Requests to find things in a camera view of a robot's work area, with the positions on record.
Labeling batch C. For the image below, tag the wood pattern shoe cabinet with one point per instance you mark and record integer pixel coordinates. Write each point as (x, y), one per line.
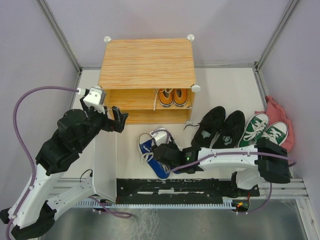
(132, 69)

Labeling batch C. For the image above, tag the right aluminium frame post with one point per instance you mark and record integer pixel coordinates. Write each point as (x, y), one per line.
(280, 27)

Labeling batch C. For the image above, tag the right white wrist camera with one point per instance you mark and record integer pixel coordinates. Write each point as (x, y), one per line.
(161, 136)

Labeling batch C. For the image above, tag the left aluminium frame post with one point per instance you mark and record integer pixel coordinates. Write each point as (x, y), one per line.
(48, 14)

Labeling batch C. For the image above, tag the orange sneaker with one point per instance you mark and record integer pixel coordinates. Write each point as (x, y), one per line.
(165, 97)
(180, 96)

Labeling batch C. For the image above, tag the black shoe left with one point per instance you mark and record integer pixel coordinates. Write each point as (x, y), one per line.
(208, 127)

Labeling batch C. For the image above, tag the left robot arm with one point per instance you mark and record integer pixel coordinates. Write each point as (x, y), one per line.
(35, 212)

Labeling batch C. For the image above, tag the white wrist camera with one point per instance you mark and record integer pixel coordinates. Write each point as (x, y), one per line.
(95, 98)
(161, 136)

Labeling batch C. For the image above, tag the green sneaker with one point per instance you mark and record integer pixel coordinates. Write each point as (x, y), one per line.
(277, 133)
(254, 129)

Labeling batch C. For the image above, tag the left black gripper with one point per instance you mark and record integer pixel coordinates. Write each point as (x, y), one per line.
(118, 124)

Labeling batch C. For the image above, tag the white cabinet corner connector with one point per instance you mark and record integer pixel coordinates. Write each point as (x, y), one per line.
(107, 39)
(191, 37)

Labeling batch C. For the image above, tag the white cabinet corner connector left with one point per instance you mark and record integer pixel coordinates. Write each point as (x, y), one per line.
(107, 39)

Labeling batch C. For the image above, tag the aluminium rail frame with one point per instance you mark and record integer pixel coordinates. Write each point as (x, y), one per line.
(296, 190)

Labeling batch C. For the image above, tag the pink cloth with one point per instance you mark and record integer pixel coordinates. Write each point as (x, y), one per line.
(276, 113)

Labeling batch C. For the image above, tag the green sneaker right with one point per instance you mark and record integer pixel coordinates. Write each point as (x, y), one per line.
(277, 133)

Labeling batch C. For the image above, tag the front right cabinet connector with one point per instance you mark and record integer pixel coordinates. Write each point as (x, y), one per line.
(195, 88)

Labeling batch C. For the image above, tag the aluminium frame post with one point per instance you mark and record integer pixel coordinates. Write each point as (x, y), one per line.
(280, 27)
(48, 14)

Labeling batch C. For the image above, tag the green sneaker left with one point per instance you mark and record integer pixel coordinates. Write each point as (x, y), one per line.
(254, 129)

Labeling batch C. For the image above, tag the white cabinet corner connector right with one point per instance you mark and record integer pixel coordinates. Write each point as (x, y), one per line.
(191, 37)

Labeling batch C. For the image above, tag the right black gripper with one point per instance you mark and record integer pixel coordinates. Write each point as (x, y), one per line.
(165, 144)

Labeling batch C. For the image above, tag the blue sneaker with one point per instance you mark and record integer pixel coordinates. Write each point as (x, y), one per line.
(145, 143)
(172, 155)

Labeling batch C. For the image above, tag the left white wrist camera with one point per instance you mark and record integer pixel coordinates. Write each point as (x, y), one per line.
(95, 98)

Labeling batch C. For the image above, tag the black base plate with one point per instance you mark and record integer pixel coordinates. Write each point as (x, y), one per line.
(179, 191)

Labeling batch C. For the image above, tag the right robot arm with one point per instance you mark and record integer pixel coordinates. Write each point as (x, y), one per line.
(264, 161)

